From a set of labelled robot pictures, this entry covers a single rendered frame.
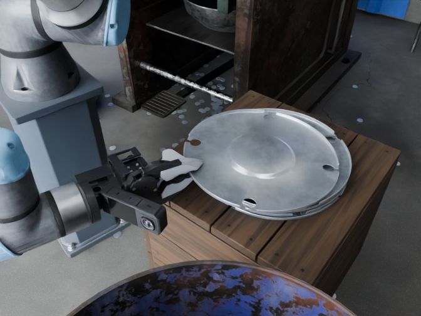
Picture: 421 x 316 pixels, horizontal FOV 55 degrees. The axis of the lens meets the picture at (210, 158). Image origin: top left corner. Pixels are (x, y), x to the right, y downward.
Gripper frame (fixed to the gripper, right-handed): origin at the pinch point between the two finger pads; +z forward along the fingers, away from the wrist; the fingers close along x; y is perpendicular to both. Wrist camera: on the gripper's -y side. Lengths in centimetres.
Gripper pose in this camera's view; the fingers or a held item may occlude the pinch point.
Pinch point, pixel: (198, 168)
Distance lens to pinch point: 72.0
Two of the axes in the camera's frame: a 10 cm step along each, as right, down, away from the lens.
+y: -5.5, -5.6, 6.2
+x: -0.5, 7.7, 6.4
